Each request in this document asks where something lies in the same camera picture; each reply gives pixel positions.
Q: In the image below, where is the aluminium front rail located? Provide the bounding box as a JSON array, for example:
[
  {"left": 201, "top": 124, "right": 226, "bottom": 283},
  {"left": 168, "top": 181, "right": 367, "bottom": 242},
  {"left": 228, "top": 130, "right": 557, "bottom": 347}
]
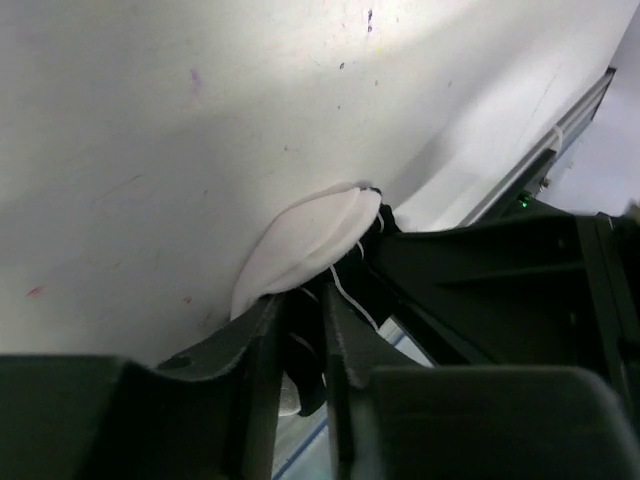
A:
[{"left": 459, "top": 67, "right": 617, "bottom": 227}]

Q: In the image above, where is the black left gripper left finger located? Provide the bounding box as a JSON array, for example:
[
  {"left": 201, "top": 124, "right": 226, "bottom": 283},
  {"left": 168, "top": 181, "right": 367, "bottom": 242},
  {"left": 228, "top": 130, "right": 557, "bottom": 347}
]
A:
[{"left": 1, "top": 296, "right": 285, "bottom": 479}]

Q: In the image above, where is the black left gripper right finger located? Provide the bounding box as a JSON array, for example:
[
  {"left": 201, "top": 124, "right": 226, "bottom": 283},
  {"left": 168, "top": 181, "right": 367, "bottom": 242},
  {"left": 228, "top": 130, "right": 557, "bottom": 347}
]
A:
[{"left": 322, "top": 285, "right": 639, "bottom": 479}]

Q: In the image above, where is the black white striped sock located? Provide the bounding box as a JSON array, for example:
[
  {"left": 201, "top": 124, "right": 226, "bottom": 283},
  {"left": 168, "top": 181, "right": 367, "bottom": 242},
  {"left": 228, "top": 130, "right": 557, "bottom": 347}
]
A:
[{"left": 230, "top": 184, "right": 399, "bottom": 417}]

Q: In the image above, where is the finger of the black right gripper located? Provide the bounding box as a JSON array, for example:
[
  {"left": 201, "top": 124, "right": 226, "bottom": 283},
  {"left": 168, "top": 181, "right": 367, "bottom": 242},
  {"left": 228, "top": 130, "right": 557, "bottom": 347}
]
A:
[{"left": 371, "top": 214, "right": 639, "bottom": 370}]

